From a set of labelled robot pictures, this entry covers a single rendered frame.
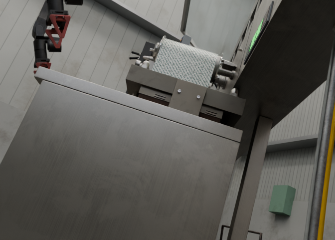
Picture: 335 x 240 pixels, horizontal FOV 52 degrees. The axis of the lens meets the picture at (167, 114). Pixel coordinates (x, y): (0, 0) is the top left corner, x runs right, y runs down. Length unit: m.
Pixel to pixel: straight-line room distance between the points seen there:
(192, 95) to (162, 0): 5.61
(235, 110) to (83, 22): 4.94
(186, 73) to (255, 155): 0.44
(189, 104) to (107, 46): 4.82
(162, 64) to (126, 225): 0.68
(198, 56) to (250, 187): 0.57
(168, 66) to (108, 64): 4.39
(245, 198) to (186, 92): 0.53
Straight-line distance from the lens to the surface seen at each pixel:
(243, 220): 1.40
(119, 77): 5.73
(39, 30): 1.79
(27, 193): 1.03
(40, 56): 1.76
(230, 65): 1.47
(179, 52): 1.42
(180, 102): 1.09
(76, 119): 1.04
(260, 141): 1.48
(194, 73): 1.38
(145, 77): 1.14
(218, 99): 1.13
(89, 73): 5.61
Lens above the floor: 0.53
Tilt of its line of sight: 20 degrees up
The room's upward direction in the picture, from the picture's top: 19 degrees clockwise
